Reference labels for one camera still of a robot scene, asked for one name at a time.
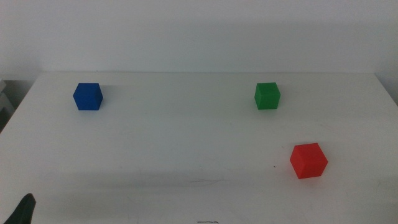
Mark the blue cube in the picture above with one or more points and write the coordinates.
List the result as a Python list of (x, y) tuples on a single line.
[(88, 97)]

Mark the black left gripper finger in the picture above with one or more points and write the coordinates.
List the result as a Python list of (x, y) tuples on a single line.
[(23, 211)]

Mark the green cube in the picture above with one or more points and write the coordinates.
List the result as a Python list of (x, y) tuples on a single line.
[(267, 96)]

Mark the red cube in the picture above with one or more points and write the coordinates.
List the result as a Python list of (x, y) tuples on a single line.
[(308, 161)]

